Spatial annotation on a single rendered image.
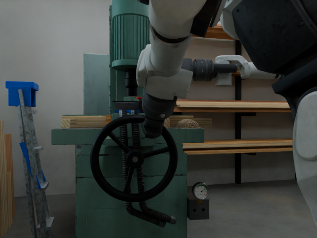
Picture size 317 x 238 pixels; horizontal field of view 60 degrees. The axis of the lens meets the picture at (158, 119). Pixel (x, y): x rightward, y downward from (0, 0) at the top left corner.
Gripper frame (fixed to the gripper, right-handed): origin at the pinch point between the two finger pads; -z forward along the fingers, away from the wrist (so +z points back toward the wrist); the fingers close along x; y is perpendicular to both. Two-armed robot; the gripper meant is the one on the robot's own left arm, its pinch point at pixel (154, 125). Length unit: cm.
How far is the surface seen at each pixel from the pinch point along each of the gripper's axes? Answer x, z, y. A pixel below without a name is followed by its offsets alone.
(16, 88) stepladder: 38, -68, 88
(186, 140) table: 10.8, -25.5, -13.3
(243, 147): 130, -232, -108
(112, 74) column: 44, -40, 29
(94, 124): 12.1, -35.8, 26.7
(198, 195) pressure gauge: -7.9, -30.3, -22.8
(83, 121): 12.1, -35.0, 31.8
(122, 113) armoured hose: 7.0, -10.5, 12.3
